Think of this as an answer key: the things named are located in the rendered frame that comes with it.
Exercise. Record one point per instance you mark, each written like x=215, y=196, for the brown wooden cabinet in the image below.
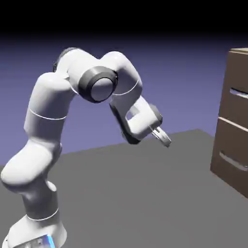
x=230, y=139

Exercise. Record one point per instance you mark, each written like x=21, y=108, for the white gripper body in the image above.
x=162, y=136

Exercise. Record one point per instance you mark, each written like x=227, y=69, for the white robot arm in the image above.
x=46, y=108

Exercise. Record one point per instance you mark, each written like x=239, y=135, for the brown drawer front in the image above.
x=235, y=110
x=226, y=139

